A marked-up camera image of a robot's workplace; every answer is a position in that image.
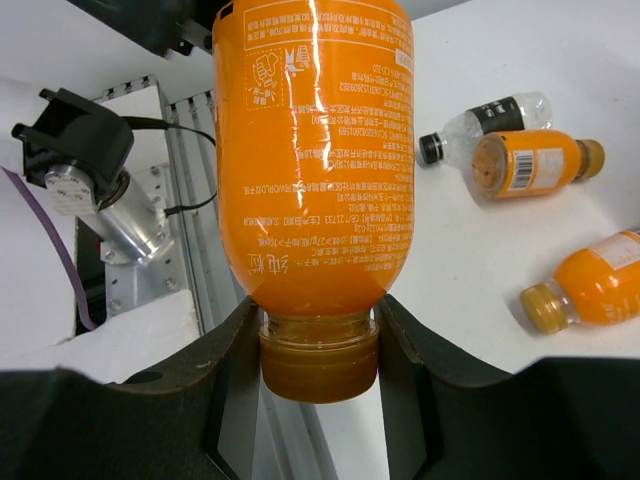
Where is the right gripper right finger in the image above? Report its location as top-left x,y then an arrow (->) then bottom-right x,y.
375,296 -> 639,479

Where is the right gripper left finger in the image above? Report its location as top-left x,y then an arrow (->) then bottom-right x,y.
1,299 -> 260,479

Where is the orange bottle front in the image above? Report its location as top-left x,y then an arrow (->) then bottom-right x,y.
519,227 -> 639,334

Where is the orange bottle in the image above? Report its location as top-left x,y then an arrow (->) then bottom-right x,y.
472,130 -> 606,199
519,227 -> 639,334
212,1 -> 415,404

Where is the clear bottle with black label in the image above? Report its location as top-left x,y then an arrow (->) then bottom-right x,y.
416,91 -> 553,168

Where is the left arm base motor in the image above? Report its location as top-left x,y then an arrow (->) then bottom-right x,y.
11,89 -> 172,265

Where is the aluminium frame rail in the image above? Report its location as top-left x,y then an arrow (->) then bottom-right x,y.
97,75 -> 245,333

